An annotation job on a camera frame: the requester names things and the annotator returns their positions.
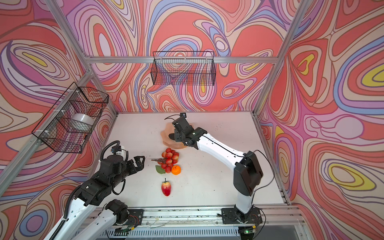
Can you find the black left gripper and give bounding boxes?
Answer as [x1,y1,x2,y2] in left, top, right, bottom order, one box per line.
[108,155,145,191]

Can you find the red fake grape bunch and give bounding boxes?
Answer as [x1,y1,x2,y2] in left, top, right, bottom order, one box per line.
[151,148,180,174]

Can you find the red yellow fake apple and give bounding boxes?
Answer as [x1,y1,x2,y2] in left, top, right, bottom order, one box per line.
[161,179,172,197]

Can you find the small orange fake tangerine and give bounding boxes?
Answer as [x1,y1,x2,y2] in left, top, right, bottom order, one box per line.
[171,165,181,175]

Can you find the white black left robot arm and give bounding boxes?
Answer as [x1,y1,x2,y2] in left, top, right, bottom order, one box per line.
[45,141,146,240]

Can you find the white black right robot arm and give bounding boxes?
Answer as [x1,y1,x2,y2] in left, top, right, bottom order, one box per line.
[168,113,264,224]

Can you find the translucent peach fruit bowl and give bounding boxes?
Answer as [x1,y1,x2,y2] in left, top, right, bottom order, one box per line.
[161,122,187,150]

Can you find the silver tape roll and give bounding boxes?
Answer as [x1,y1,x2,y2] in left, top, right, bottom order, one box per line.
[71,113,95,129]

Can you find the black wire basket back wall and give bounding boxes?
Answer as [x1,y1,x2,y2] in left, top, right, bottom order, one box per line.
[151,51,217,87]

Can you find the black wire basket wall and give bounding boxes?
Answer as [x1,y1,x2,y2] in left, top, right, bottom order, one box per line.
[32,83,109,154]
[151,51,217,87]

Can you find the black wire basket left wall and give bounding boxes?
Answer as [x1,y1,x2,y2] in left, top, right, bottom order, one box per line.
[32,83,109,154]

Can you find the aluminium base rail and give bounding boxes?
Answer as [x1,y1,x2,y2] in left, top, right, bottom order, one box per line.
[102,206,312,240]

